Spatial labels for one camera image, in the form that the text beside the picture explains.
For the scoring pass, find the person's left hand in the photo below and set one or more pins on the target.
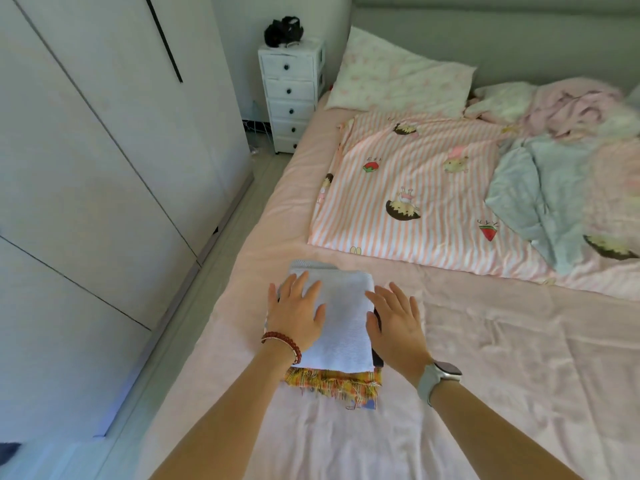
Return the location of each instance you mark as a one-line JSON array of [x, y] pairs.
[[292, 322]]

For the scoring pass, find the person's right hand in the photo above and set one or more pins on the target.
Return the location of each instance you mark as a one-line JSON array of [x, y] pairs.
[[397, 339]]

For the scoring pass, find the person's right thumb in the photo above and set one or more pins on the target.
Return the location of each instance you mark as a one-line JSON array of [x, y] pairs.
[[372, 325]]

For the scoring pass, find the person's left middle finger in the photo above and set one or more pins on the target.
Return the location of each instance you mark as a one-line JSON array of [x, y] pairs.
[[300, 284]]

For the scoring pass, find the person's left little finger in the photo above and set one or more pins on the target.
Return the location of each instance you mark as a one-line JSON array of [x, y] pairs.
[[272, 295]]

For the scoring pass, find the person's right little finger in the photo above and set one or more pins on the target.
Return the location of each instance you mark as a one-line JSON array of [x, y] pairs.
[[415, 308]]

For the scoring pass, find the person's left thumb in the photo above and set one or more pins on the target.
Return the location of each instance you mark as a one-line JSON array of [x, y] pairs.
[[320, 314]]

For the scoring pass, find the person's right middle finger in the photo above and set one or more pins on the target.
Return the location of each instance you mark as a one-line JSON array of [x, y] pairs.
[[391, 298]]

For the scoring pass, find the light blue knit garment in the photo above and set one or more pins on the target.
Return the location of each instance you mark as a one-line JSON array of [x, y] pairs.
[[345, 319]]

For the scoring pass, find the person's right forearm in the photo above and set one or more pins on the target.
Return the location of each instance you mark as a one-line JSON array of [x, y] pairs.
[[490, 434]]

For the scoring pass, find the person's left forearm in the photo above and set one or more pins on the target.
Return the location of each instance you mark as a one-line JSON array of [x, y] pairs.
[[230, 419]]

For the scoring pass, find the yellow plaid folded garment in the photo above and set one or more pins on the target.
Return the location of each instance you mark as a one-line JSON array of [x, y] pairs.
[[340, 384]]

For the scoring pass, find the grey band smartwatch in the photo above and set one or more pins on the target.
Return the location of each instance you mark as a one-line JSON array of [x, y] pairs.
[[435, 377]]

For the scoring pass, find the bed with pink sheet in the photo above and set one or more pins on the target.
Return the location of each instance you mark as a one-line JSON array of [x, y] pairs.
[[500, 354]]

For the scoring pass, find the pink striped cartoon quilt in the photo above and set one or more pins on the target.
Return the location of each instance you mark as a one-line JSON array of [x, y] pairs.
[[425, 194]]

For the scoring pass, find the pale green cloth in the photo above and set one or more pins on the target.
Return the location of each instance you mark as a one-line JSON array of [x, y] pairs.
[[545, 194]]

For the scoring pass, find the white drawer chest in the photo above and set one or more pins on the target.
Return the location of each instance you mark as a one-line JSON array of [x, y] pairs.
[[290, 94]]

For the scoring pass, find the white wardrobe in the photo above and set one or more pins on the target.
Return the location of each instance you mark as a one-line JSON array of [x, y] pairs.
[[100, 169]]

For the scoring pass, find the white floral pillow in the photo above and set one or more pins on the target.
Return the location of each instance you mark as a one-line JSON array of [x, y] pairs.
[[395, 74]]

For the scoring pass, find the small white pillow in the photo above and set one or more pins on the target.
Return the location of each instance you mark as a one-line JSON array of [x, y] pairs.
[[502, 102]]

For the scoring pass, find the pale fluffy blanket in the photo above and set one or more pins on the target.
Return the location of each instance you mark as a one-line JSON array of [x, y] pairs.
[[617, 179]]

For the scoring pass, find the black bag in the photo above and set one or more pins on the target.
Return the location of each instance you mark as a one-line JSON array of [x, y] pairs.
[[283, 32]]

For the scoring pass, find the pink crumpled garment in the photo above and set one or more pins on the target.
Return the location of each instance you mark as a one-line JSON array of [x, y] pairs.
[[570, 107]]

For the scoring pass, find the grey-green upholstered headboard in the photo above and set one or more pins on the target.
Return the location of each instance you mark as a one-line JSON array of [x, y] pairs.
[[500, 39]]

